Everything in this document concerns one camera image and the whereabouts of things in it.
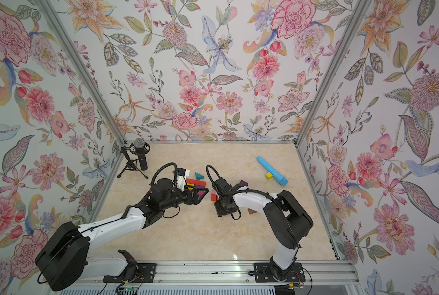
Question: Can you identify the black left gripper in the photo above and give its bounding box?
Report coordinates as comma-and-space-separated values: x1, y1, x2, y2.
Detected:
160, 185, 208, 211

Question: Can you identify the teal triangle block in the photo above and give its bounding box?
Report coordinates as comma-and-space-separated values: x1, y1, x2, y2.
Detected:
195, 172, 204, 180

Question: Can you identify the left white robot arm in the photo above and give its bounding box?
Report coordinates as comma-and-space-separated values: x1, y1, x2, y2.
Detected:
35, 178, 208, 291

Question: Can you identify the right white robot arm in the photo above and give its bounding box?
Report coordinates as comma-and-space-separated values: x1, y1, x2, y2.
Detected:
212, 178, 314, 281

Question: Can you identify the black tripod mic stand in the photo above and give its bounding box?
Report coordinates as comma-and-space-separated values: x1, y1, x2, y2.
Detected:
117, 143, 149, 179

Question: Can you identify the black rhinestone microphone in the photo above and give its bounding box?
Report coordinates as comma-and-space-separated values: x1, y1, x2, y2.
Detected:
133, 138, 150, 171

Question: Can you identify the blue toy microphone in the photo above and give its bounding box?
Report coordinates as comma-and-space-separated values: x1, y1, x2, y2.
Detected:
256, 156, 288, 186

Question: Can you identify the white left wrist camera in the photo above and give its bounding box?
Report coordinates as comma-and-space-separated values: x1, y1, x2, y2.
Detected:
176, 168, 190, 191

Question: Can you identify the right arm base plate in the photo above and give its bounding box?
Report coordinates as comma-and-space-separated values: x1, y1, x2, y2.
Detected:
249, 262, 306, 283

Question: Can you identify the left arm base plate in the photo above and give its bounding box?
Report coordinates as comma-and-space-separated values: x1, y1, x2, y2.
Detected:
103, 263, 157, 284

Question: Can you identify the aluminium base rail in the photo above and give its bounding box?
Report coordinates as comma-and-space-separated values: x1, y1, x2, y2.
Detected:
71, 261, 363, 295

